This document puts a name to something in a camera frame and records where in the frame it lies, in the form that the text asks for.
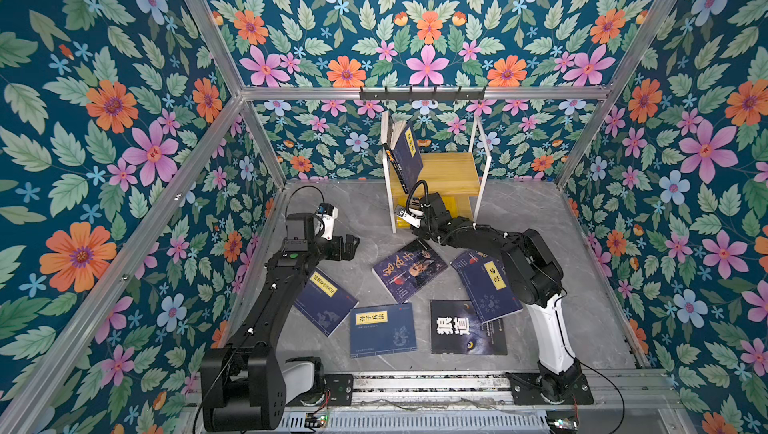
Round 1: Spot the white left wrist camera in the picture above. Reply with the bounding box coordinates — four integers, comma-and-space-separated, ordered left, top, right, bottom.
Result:
316, 202, 339, 241

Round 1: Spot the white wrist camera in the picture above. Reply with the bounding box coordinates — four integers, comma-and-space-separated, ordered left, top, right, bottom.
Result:
316, 202, 339, 241
396, 206, 422, 228

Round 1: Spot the black hook rail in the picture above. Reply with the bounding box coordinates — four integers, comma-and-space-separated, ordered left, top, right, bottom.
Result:
358, 86, 486, 103

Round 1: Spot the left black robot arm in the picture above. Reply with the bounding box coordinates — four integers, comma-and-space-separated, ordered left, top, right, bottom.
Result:
196, 203, 360, 433

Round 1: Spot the navy book yellow label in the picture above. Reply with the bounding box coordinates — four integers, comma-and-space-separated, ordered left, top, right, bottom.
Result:
389, 121, 423, 194

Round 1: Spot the black wolf cover book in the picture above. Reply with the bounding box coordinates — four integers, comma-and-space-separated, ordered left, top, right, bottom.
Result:
430, 300, 508, 356

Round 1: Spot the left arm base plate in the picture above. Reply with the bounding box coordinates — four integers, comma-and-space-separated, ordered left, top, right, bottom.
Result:
311, 373, 355, 408

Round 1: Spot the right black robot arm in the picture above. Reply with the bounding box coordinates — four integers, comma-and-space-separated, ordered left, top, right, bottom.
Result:
394, 193, 582, 404

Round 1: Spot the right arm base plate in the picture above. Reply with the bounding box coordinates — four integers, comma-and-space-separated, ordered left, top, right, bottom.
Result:
504, 372, 595, 406

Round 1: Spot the purple book under right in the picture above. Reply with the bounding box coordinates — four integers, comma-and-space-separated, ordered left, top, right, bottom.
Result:
451, 250, 487, 271

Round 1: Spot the dark illustrated cover book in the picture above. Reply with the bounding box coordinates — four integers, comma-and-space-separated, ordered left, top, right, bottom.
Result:
372, 239, 448, 304

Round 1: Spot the wooden shelf white frame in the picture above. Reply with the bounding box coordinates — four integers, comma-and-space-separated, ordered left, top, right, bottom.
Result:
380, 111, 491, 229

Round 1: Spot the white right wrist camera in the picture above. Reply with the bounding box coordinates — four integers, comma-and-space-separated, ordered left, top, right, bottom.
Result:
396, 206, 422, 228

